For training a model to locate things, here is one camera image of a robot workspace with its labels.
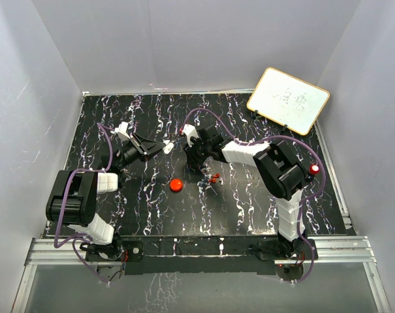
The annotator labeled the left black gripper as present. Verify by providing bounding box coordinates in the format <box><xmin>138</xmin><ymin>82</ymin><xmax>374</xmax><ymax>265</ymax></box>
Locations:
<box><xmin>117</xmin><ymin>133</ymin><xmax>166</xmax><ymax>170</ymax></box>

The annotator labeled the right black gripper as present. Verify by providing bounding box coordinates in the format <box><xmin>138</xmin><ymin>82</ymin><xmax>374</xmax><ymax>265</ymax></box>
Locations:
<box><xmin>183</xmin><ymin>136</ymin><xmax>212</xmax><ymax>166</ymax></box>

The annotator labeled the white earbud charging case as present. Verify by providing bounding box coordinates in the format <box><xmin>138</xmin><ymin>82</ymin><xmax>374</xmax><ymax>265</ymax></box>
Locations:
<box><xmin>163</xmin><ymin>140</ymin><xmax>174</xmax><ymax>154</ymax></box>

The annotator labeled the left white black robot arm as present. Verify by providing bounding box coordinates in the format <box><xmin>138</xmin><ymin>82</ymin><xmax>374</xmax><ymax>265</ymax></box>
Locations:
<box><xmin>46</xmin><ymin>132</ymin><xmax>170</xmax><ymax>260</ymax></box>

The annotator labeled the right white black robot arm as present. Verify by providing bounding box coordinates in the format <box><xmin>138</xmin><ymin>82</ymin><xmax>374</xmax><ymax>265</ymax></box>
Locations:
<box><xmin>180</xmin><ymin>124</ymin><xmax>320</xmax><ymax>259</ymax></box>

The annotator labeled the red earbud charging case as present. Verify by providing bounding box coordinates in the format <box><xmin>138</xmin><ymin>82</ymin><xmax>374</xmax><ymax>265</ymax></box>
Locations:
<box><xmin>169</xmin><ymin>179</ymin><xmax>183</xmax><ymax>192</ymax></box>

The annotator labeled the red emergency stop button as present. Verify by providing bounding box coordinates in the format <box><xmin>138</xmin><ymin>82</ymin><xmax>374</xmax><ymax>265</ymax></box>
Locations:
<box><xmin>308</xmin><ymin>164</ymin><xmax>320</xmax><ymax>179</ymax></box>

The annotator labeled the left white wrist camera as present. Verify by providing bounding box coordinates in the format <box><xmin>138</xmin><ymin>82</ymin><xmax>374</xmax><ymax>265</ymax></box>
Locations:
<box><xmin>114</xmin><ymin>121</ymin><xmax>131</xmax><ymax>141</ymax></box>

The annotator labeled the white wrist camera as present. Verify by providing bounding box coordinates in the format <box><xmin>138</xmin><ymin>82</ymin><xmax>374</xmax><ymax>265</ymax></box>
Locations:
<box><xmin>114</xmin><ymin>121</ymin><xmax>131</xmax><ymax>141</ymax></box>
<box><xmin>180</xmin><ymin>124</ymin><xmax>200</xmax><ymax>147</ymax></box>

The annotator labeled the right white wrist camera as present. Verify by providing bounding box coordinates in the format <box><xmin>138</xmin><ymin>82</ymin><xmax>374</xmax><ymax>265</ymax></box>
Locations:
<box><xmin>180</xmin><ymin>124</ymin><xmax>200</xmax><ymax>147</ymax></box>

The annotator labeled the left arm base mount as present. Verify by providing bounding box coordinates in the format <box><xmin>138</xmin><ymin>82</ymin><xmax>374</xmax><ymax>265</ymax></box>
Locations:
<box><xmin>80</xmin><ymin>240</ymin><xmax>143</xmax><ymax>263</ymax></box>

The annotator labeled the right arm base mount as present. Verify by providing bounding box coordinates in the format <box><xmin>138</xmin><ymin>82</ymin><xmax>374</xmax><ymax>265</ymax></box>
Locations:
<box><xmin>249</xmin><ymin>237</ymin><xmax>318</xmax><ymax>261</ymax></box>

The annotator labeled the small whiteboard yellow frame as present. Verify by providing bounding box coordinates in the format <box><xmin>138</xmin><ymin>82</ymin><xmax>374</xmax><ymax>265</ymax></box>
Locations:
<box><xmin>247</xmin><ymin>67</ymin><xmax>330</xmax><ymax>136</ymax></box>

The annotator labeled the aluminium front rail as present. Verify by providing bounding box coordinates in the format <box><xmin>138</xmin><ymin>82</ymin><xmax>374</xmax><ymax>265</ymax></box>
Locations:
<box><xmin>25</xmin><ymin>236</ymin><xmax>377</xmax><ymax>266</ymax></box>

